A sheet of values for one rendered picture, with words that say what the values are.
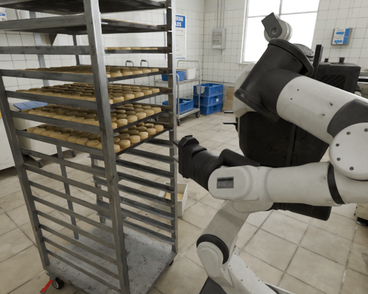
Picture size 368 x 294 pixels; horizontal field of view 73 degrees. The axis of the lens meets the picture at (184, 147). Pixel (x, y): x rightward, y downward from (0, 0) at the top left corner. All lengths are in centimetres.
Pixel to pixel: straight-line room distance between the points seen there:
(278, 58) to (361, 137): 25
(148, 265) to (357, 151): 139
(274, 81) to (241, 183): 21
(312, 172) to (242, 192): 12
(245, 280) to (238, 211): 38
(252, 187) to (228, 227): 56
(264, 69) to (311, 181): 26
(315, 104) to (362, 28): 480
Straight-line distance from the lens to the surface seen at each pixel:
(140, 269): 161
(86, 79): 93
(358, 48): 525
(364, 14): 528
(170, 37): 121
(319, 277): 194
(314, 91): 49
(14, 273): 207
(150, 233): 170
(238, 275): 118
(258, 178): 48
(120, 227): 108
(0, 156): 324
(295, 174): 46
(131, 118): 105
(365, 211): 244
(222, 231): 105
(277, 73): 55
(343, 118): 44
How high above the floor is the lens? 132
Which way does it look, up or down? 21 degrees down
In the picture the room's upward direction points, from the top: straight up
